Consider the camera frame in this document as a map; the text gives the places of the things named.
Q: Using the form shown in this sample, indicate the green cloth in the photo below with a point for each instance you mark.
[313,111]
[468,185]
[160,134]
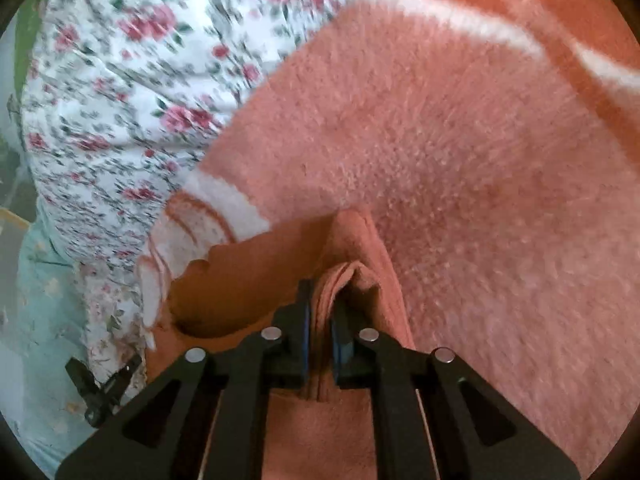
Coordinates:
[31,35]

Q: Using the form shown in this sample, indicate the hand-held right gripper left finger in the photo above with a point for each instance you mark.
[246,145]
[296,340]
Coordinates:
[305,332]

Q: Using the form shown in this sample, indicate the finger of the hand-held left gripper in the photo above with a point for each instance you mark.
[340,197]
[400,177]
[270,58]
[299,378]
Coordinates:
[97,395]

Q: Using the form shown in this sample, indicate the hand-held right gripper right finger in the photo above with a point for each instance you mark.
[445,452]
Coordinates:
[339,347]

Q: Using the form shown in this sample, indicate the orange fleece cloth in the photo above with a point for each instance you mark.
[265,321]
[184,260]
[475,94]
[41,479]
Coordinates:
[450,170]

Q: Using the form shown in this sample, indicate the white floral bed sheet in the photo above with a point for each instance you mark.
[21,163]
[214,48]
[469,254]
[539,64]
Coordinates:
[125,85]

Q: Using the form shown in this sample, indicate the light teal cloth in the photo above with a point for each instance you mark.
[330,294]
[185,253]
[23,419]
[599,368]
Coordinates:
[42,310]

